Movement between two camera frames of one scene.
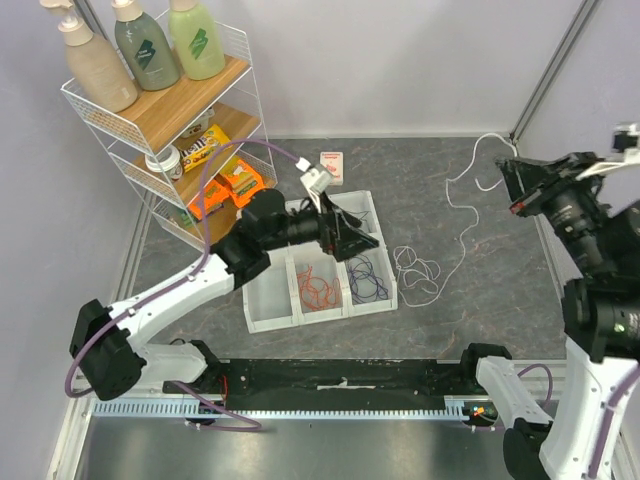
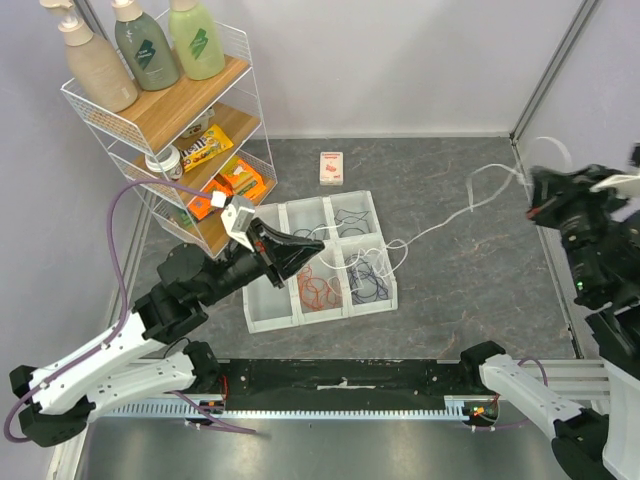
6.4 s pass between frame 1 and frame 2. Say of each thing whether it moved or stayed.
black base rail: stayed
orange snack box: stayed
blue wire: stayed
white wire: moved
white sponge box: stayed
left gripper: moved
